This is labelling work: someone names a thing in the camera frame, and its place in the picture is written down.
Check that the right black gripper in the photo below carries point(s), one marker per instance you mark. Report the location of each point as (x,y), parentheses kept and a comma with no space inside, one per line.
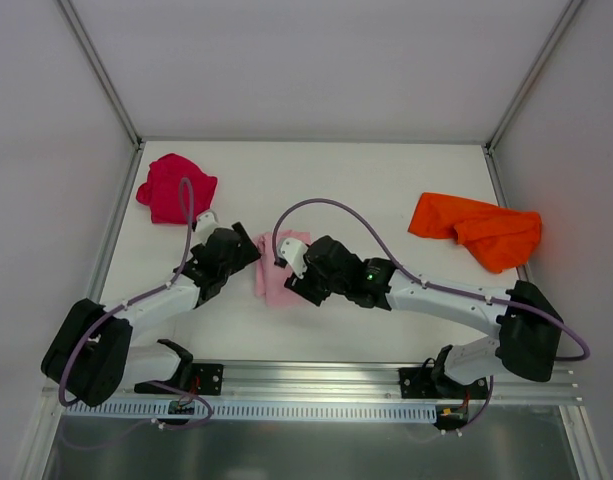
(306,282)

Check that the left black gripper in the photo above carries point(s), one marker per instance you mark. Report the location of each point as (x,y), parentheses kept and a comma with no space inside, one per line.
(240,248)

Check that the pink t shirt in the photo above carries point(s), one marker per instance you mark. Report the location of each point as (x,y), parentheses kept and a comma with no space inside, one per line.
(270,279)

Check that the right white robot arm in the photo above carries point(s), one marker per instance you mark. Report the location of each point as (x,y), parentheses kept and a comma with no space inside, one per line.
(520,335)

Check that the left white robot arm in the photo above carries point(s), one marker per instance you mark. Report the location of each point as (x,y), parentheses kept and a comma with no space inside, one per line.
(93,353)

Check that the red t shirt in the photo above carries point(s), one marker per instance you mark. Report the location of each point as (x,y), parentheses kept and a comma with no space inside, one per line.
(169,178)

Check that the orange t shirt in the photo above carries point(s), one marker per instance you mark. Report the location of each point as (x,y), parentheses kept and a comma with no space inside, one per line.
(498,238)

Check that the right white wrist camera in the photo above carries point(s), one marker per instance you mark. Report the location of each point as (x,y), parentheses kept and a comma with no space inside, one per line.
(291,252)

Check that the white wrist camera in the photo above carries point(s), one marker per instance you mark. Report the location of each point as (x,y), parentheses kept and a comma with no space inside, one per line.
(291,252)
(206,221)

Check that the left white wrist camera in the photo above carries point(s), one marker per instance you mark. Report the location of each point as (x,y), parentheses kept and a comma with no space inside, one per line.
(206,221)

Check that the aluminium front rail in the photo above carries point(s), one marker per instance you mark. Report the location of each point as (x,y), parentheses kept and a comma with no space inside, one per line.
(329,381)

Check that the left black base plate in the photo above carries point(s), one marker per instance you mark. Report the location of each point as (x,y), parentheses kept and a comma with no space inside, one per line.
(198,378)

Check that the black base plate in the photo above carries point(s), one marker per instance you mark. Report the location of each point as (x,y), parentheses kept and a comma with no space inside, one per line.
(198,378)
(416,382)

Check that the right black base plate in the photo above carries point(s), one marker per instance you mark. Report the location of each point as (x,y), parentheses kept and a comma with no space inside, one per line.
(416,382)

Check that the left aluminium side rail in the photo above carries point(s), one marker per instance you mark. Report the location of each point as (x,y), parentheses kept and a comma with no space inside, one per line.
(109,240)

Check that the aluminium side rail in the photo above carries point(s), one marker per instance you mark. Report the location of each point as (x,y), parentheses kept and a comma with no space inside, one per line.
(109,240)
(535,297)

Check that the white slotted cable duct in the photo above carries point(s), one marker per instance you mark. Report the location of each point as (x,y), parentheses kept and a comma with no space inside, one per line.
(261,411)

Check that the right aluminium side rail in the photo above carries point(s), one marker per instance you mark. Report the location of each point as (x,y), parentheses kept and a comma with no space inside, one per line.
(535,297)

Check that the left aluminium frame post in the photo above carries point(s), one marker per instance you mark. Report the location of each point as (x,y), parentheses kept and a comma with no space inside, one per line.
(87,47)

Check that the aluminium frame post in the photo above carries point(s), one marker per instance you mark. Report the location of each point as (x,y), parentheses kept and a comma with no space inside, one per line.
(87,47)
(537,67)

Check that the right aluminium frame post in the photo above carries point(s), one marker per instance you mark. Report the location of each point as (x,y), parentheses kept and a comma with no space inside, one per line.
(537,67)

